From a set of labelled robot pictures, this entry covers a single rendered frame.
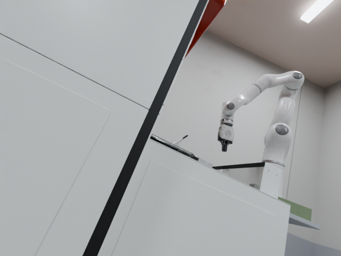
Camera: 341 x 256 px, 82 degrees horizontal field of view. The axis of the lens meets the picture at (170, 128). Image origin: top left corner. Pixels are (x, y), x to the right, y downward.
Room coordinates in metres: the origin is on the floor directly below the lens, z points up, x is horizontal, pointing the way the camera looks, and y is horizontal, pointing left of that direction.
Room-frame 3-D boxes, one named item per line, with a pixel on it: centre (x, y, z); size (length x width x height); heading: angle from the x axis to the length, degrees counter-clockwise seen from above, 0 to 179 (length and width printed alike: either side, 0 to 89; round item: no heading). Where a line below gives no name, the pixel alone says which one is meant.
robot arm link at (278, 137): (1.00, -0.60, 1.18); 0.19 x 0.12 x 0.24; 158
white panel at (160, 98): (0.77, 0.14, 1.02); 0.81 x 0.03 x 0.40; 14
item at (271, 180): (1.04, -0.40, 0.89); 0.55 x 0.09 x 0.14; 14
